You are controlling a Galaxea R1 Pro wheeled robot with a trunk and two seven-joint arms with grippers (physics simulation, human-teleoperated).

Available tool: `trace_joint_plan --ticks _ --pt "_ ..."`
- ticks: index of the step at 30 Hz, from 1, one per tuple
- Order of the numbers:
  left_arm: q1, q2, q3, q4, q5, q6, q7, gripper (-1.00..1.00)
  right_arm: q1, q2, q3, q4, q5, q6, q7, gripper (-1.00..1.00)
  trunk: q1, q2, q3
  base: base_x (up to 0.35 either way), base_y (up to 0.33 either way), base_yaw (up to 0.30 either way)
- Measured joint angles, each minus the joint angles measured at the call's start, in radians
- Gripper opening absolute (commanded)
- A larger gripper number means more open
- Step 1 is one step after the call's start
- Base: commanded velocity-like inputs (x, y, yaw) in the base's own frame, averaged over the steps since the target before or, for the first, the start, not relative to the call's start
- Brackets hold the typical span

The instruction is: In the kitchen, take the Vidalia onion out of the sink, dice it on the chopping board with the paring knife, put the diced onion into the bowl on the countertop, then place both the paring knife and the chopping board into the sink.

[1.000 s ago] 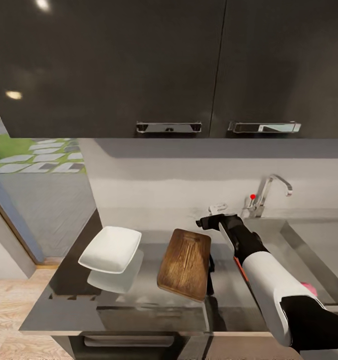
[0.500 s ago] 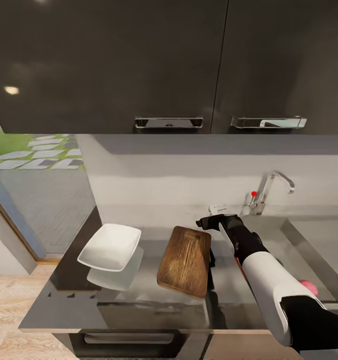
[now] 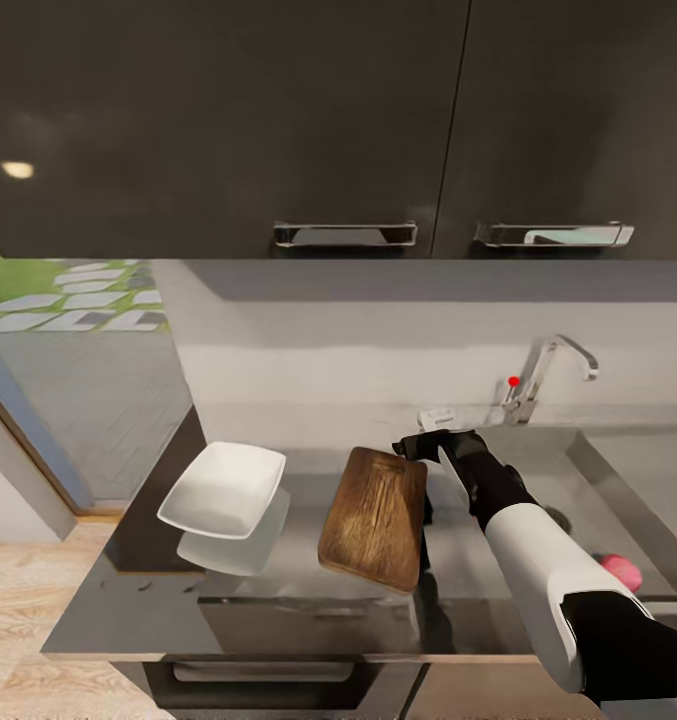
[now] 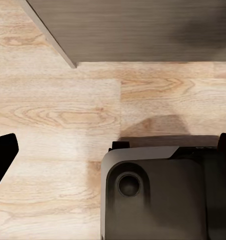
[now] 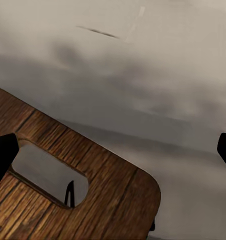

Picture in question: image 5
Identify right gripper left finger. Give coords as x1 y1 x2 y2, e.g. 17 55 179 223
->
0 133 19 182

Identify cutting board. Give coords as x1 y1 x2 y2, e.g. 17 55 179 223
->
0 88 161 240

